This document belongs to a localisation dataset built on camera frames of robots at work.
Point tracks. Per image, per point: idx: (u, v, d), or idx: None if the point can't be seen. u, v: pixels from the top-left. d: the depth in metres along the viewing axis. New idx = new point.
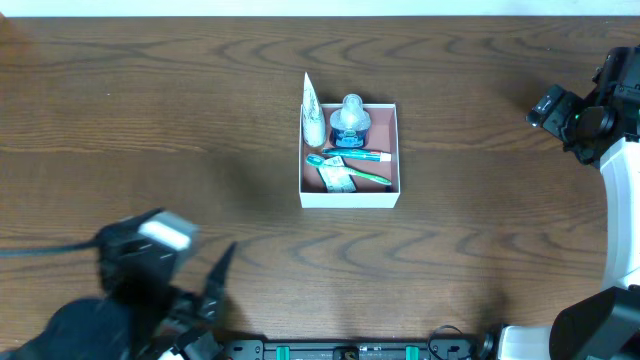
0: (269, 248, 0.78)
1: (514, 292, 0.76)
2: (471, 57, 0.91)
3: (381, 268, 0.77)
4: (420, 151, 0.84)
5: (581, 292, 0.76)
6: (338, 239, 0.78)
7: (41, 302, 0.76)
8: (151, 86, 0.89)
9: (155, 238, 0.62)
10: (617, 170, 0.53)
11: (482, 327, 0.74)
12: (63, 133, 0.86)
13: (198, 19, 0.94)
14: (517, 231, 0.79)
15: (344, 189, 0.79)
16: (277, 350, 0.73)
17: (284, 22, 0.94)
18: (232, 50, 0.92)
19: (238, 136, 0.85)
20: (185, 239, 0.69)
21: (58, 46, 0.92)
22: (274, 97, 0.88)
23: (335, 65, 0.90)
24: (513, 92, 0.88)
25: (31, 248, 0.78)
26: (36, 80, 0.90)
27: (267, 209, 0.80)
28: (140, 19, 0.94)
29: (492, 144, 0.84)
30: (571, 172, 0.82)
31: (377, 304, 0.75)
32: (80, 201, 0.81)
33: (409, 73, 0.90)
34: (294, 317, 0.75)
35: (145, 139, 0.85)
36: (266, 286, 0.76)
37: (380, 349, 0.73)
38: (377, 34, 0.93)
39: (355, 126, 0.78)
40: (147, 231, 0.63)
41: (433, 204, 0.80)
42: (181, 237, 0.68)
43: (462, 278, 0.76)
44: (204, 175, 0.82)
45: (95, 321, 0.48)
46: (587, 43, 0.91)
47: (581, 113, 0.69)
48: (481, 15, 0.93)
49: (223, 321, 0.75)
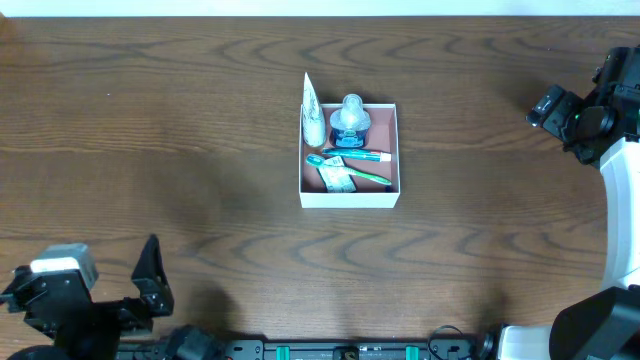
0: (269, 248, 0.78)
1: (514, 292, 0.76)
2: (471, 57, 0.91)
3: (381, 268, 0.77)
4: (419, 151, 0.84)
5: (581, 292, 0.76)
6: (339, 239, 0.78)
7: None
8: (151, 86, 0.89)
9: (47, 274, 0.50)
10: (618, 170, 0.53)
11: (482, 327, 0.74)
12: (63, 133, 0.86)
13: (198, 19, 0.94)
14: (517, 231, 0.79)
15: (344, 189, 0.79)
16: (277, 350, 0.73)
17: (284, 22, 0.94)
18: (231, 50, 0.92)
19: (238, 136, 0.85)
20: (75, 263, 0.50)
21: (58, 46, 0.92)
22: (274, 97, 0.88)
23: (335, 65, 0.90)
24: (513, 92, 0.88)
25: (31, 248, 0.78)
26: (36, 80, 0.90)
27: (266, 210, 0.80)
28: (140, 19, 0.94)
29: (492, 144, 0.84)
30: (571, 172, 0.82)
31: (377, 305, 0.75)
32: (80, 201, 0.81)
33: (409, 73, 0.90)
34: (295, 317, 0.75)
35: (145, 139, 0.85)
36: (266, 286, 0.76)
37: (380, 349, 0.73)
38: (377, 33, 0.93)
39: (355, 126, 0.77)
40: (37, 272, 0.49)
41: (433, 204, 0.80)
42: (68, 261, 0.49)
43: (461, 278, 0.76)
44: (204, 175, 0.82)
45: None
46: (587, 43, 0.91)
47: (582, 113, 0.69)
48: (481, 15, 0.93)
49: (223, 321, 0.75)
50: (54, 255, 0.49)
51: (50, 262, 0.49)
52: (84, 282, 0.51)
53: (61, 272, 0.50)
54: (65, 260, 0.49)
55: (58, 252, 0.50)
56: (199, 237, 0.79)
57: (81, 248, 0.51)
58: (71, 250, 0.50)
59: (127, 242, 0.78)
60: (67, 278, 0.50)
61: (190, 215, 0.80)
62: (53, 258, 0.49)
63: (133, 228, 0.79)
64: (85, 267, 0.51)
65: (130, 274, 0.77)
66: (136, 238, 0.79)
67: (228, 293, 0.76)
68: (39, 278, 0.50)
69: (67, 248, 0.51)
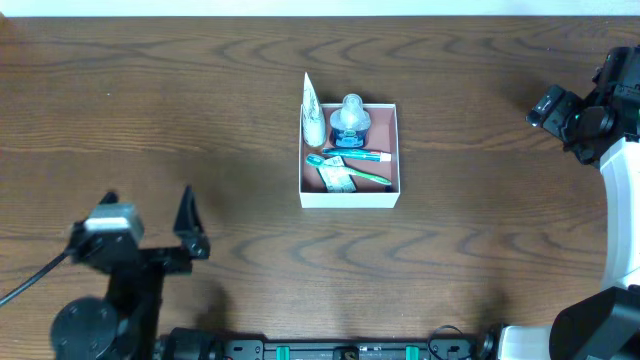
0: (269, 248, 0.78)
1: (514, 292, 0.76)
2: (471, 57, 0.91)
3: (381, 268, 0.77)
4: (419, 151, 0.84)
5: (580, 292, 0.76)
6: (338, 239, 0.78)
7: (42, 302, 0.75)
8: (151, 86, 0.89)
9: (100, 231, 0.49)
10: (617, 170, 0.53)
11: (482, 327, 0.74)
12: (63, 133, 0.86)
13: (198, 18, 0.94)
14: (517, 231, 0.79)
15: (344, 189, 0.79)
16: (277, 350, 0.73)
17: (284, 22, 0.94)
18: (231, 50, 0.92)
19: (238, 136, 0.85)
20: (125, 221, 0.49)
21: (58, 46, 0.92)
22: (274, 97, 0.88)
23: (335, 65, 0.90)
24: (513, 92, 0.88)
25: (31, 248, 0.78)
26: (36, 80, 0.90)
27: (267, 210, 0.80)
28: (140, 19, 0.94)
29: (492, 144, 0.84)
30: (571, 172, 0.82)
31: (376, 305, 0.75)
32: (80, 201, 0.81)
33: (410, 73, 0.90)
34: (295, 317, 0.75)
35: (145, 139, 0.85)
36: (266, 286, 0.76)
37: (380, 349, 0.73)
38: (377, 33, 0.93)
39: (355, 126, 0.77)
40: (91, 228, 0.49)
41: (433, 204, 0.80)
42: (118, 219, 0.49)
43: (461, 278, 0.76)
44: (204, 175, 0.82)
45: (90, 321, 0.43)
46: (587, 43, 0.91)
47: (582, 113, 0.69)
48: (481, 15, 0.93)
49: (223, 321, 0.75)
50: (105, 214, 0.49)
51: (101, 220, 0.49)
52: (135, 239, 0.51)
53: (113, 230, 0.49)
54: (116, 219, 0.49)
55: (108, 209, 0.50)
56: None
57: (129, 207, 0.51)
58: (119, 209, 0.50)
59: None
60: (119, 235, 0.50)
61: None
62: (106, 216, 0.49)
63: None
64: (134, 225, 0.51)
65: None
66: None
67: (229, 293, 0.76)
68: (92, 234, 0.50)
69: (115, 207, 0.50)
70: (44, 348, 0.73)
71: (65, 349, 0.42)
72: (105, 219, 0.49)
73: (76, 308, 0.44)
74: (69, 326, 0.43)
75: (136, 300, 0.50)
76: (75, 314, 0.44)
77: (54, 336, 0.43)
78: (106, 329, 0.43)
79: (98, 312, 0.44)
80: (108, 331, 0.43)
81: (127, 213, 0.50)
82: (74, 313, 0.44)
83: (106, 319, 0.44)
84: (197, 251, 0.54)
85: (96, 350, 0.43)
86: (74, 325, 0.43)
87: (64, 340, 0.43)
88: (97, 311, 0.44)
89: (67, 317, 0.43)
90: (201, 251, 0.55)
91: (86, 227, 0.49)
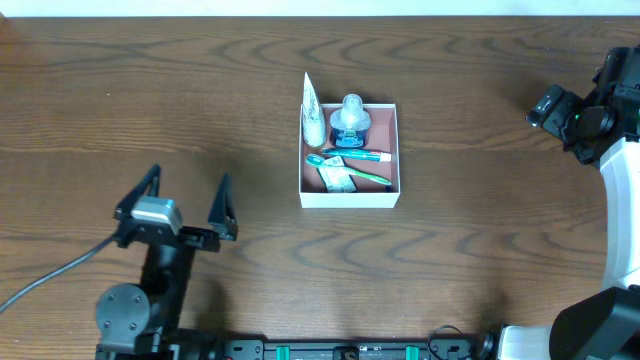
0: (269, 248, 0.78)
1: (514, 292, 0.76)
2: (471, 57, 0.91)
3: (381, 268, 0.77)
4: (419, 151, 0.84)
5: (580, 292, 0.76)
6: (338, 239, 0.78)
7: (42, 302, 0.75)
8: (151, 86, 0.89)
9: (145, 221, 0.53)
10: (618, 169, 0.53)
11: (482, 327, 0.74)
12: (63, 133, 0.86)
13: (198, 19, 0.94)
14: (517, 231, 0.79)
15: (344, 189, 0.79)
16: (277, 350, 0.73)
17: (284, 22, 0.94)
18: (231, 50, 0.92)
19: (238, 136, 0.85)
20: (167, 218, 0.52)
21: (58, 46, 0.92)
22: (275, 97, 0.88)
23: (335, 65, 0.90)
24: (513, 92, 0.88)
25: (31, 248, 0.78)
26: (36, 80, 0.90)
27: (267, 210, 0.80)
28: (140, 19, 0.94)
29: (492, 144, 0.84)
30: (570, 172, 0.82)
31: (376, 305, 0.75)
32: (80, 201, 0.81)
33: (410, 73, 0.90)
34: (295, 317, 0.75)
35: (146, 139, 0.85)
36: (266, 286, 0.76)
37: (380, 349, 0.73)
38: (377, 33, 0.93)
39: (355, 126, 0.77)
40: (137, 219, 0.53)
41: (433, 204, 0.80)
42: (161, 217, 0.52)
43: (461, 278, 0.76)
44: (204, 174, 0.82)
45: (126, 305, 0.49)
46: (587, 43, 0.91)
47: (582, 112, 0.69)
48: (481, 16, 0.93)
49: (223, 321, 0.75)
50: (148, 209, 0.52)
51: (145, 215, 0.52)
52: (174, 230, 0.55)
53: (155, 222, 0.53)
54: (158, 216, 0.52)
55: (151, 203, 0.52)
56: None
57: (170, 202, 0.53)
58: (161, 204, 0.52)
59: None
60: (160, 227, 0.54)
61: (191, 214, 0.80)
62: (151, 211, 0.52)
63: None
64: (174, 219, 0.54)
65: (131, 273, 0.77)
66: None
67: (229, 293, 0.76)
68: (137, 222, 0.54)
69: (157, 201, 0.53)
70: (44, 348, 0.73)
71: (109, 327, 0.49)
72: (150, 214, 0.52)
73: (114, 294, 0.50)
74: (109, 309, 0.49)
75: (165, 284, 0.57)
76: (114, 298, 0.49)
77: (98, 317, 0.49)
78: (142, 310, 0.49)
79: (133, 296, 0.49)
80: (145, 311, 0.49)
81: (169, 208, 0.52)
82: (113, 297, 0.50)
83: (140, 301, 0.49)
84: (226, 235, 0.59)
85: (136, 328, 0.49)
86: (115, 307, 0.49)
87: (107, 322, 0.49)
88: (131, 295, 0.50)
89: (108, 300, 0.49)
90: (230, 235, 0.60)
91: (132, 217, 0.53)
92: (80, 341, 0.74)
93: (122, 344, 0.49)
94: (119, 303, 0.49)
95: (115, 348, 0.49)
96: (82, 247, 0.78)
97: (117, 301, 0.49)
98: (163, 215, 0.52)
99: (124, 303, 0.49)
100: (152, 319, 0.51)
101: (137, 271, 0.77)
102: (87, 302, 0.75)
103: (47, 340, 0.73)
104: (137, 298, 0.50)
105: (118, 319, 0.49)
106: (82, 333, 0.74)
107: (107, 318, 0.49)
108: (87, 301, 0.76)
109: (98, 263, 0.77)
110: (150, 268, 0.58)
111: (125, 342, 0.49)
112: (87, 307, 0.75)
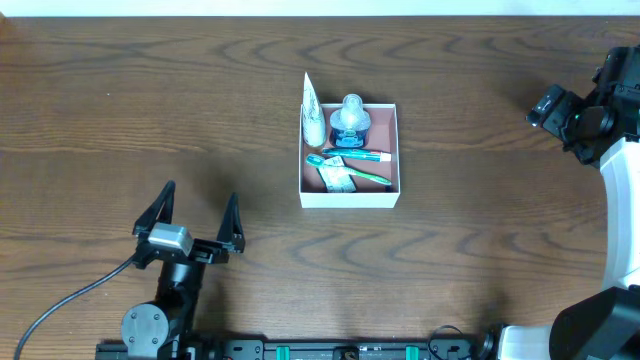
0: (269, 248, 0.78)
1: (514, 292, 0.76)
2: (471, 57, 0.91)
3: (381, 268, 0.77)
4: (419, 152, 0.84)
5: (580, 292, 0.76)
6: (338, 239, 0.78)
7: (42, 302, 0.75)
8: (151, 86, 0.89)
9: (159, 245, 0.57)
10: (618, 170, 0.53)
11: (482, 327, 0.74)
12: (63, 133, 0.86)
13: (198, 19, 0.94)
14: (517, 231, 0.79)
15: (344, 189, 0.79)
16: (277, 350, 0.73)
17: (284, 23, 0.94)
18: (231, 50, 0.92)
19: (238, 137, 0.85)
20: (179, 244, 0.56)
21: (58, 46, 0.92)
22: (275, 97, 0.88)
23: (335, 65, 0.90)
24: (513, 92, 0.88)
25: (31, 248, 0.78)
26: (36, 80, 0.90)
27: (267, 210, 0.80)
28: (140, 19, 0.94)
29: (492, 144, 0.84)
30: (570, 172, 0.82)
31: (377, 305, 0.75)
32: (80, 201, 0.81)
33: (410, 73, 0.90)
34: (295, 317, 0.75)
35: (146, 139, 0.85)
36: (266, 286, 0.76)
37: (380, 349, 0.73)
38: (377, 33, 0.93)
39: (355, 126, 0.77)
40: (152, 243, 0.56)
41: (433, 204, 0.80)
42: (173, 243, 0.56)
43: (461, 278, 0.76)
44: (204, 175, 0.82)
45: (148, 323, 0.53)
46: (586, 43, 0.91)
47: (582, 113, 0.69)
48: (481, 16, 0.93)
49: (223, 321, 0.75)
50: (162, 235, 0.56)
51: (159, 241, 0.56)
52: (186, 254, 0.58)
53: (168, 247, 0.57)
54: (171, 242, 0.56)
55: (165, 229, 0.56)
56: (199, 236, 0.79)
57: (182, 229, 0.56)
58: (174, 231, 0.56)
59: (127, 242, 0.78)
60: (173, 250, 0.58)
61: (190, 214, 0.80)
62: (164, 237, 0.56)
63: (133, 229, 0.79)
64: (186, 244, 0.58)
65: (131, 274, 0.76)
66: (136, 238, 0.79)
67: (229, 293, 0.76)
68: (153, 246, 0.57)
69: (171, 227, 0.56)
70: (44, 348, 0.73)
71: (133, 343, 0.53)
72: (163, 240, 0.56)
73: (135, 313, 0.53)
74: (132, 328, 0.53)
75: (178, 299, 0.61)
76: (136, 317, 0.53)
77: (123, 335, 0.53)
78: (162, 326, 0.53)
79: (153, 314, 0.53)
80: (164, 326, 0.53)
81: (181, 236, 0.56)
82: (135, 315, 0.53)
83: (161, 317, 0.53)
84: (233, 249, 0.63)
85: (158, 341, 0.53)
86: (138, 324, 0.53)
87: (131, 339, 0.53)
88: (151, 313, 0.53)
89: (130, 319, 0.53)
90: (237, 249, 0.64)
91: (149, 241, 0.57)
92: (81, 341, 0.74)
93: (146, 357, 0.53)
94: (141, 322, 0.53)
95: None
96: (82, 247, 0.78)
97: (139, 320, 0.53)
98: (175, 243, 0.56)
99: (145, 321, 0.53)
100: (171, 331, 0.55)
101: (137, 271, 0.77)
102: (87, 302, 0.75)
103: (47, 340, 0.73)
104: (156, 316, 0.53)
105: (141, 336, 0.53)
106: (82, 333, 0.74)
107: (131, 336, 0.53)
108: (87, 301, 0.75)
109: (98, 263, 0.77)
110: (165, 283, 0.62)
111: (150, 355, 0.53)
112: (87, 307, 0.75)
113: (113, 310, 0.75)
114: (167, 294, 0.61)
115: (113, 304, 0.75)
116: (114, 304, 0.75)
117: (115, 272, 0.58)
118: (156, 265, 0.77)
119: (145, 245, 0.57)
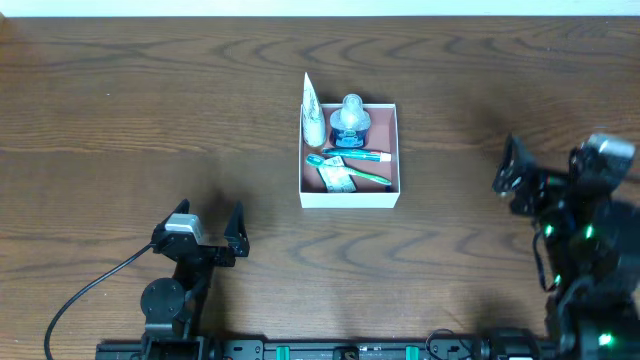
0: (269, 249, 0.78)
1: (514, 292, 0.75)
2: (471, 57, 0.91)
3: (381, 268, 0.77)
4: (420, 151, 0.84)
5: None
6: (338, 239, 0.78)
7: (40, 302, 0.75)
8: (151, 86, 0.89)
9: (174, 232, 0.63)
10: None
11: (483, 327, 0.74)
12: (63, 133, 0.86)
13: (198, 19, 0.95)
14: (518, 231, 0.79)
15: (344, 188, 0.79)
16: (277, 350, 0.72)
17: (284, 23, 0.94)
18: (231, 50, 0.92)
19: (238, 136, 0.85)
20: (190, 228, 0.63)
21: (59, 46, 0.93)
22: (274, 96, 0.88)
23: (335, 65, 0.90)
24: (514, 91, 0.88)
25: (30, 248, 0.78)
26: (36, 80, 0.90)
27: (267, 210, 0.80)
28: (141, 19, 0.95)
29: (493, 144, 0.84)
30: None
31: (377, 305, 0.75)
32: (81, 201, 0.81)
33: (410, 73, 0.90)
34: (295, 317, 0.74)
35: (146, 139, 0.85)
36: (267, 285, 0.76)
37: (380, 349, 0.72)
38: (376, 34, 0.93)
39: (355, 126, 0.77)
40: (168, 229, 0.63)
41: (433, 204, 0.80)
42: (186, 226, 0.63)
43: (461, 278, 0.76)
44: (204, 175, 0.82)
45: (166, 294, 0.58)
46: (587, 43, 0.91)
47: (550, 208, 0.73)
48: (480, 16, 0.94)
49: (223, 321, 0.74)
50: (177, 221, 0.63)
51: (174, 227, 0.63)
52: (196, 238, 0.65)
53: (182, 233, 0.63)
54: (184, 226, 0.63)
55: (180, 217, 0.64)
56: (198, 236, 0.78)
57: (194, 217, 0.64)
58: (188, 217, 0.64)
59: (127, 242, 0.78)
60: (186, 238, 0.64)
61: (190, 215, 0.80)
62: (179, 222, 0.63)
63: (133, 229, 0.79)
64: (197, 230, 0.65)
65: (131, 274, 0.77)
66: (137, 237, 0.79)
67: (229, 294, 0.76)
68: (167, 233, 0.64)
69: (184, 216, 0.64)
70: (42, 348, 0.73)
71: (151, 312, 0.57)
72: (177, 225, 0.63)
73: (156, 287, 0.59)
74: (151, 300, 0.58)
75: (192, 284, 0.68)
76: (154, 289, 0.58)
77: (143, 305, 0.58)
78: (179, 296, 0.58)
79: (171, 285, 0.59)
80: (182, 296, 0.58)
81: (192, 221, 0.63)
82: (154, 288, 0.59)
83: (178, 289, 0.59)
84: (239, 249, 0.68)
85: (172, 311, 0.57)
86: (157, 295, 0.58)
87: (149, 309, 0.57)
88: (169, 285, 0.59)
89: (150, 291, 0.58)
90: (241, 250, 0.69)
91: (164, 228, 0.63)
92: (80, 342, 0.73)
93: (161, 326, 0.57)
94: (158, 294, 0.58)
95: (154, 331, 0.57)
96: (82, 247, 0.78)
97: (157, 293, 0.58)
98: (186, 226, 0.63)
99: (163, 293, 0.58)
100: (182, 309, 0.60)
101: (137, 271, 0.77)
102: (87, 302, 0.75)
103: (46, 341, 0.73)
104: (172, 289, 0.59)
105: (158, 305, 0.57)
106: (81, 334, 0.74)
107: (150, 306, 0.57)
108: (87, 301, 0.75)
109: (98, 262, 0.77)
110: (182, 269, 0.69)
111: (163, 323, 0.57)
112: (88, 307, 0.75)
113: (112, 310, 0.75)
114: (183, 279, 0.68)
115: (114, 304, 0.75)
116: (114, 304, 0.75)
117: (124, 264, 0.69)
118: (156, 265, 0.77)
119: (160, 233, 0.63)
